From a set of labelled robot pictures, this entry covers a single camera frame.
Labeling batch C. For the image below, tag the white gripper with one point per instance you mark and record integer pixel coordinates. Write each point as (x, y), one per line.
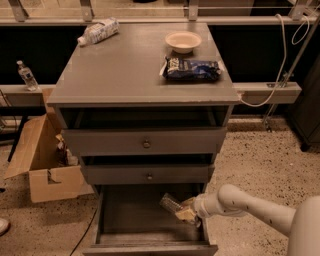
(201, 205)

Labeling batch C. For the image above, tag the clear plastic water bottle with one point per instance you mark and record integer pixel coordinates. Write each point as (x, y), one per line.
(172, 205)

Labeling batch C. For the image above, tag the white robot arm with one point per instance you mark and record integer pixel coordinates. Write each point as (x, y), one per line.
(301, 225)

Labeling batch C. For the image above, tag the grey open bottom drawer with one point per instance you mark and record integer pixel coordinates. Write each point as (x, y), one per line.
(131, 222)

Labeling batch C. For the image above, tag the grey top drawer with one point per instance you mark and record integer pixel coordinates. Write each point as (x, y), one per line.
(143, 142)

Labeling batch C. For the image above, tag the grey middle drawer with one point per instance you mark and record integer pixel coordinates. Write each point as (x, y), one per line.
(146, 174)

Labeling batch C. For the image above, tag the grey wooden drawer cabinet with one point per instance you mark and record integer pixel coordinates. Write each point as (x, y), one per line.
(116, 85)

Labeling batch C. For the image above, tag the small standing water bottle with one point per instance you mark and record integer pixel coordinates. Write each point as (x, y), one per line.
(27, 76)

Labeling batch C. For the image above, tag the open cardboard box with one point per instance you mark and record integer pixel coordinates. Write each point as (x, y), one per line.
(37, 156)

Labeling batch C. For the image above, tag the blue chip bag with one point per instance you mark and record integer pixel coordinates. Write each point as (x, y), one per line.
(176, 68)

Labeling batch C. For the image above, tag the white paper bowl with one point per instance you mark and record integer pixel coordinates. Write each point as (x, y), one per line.
(183, 42)

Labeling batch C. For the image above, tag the metal stand pole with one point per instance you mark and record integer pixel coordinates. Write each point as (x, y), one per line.
(268, 116)

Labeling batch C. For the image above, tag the white shoe tip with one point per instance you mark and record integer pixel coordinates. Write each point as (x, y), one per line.
(4, 226)

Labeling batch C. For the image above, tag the white milk carton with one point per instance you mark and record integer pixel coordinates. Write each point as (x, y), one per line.
(99, 32)

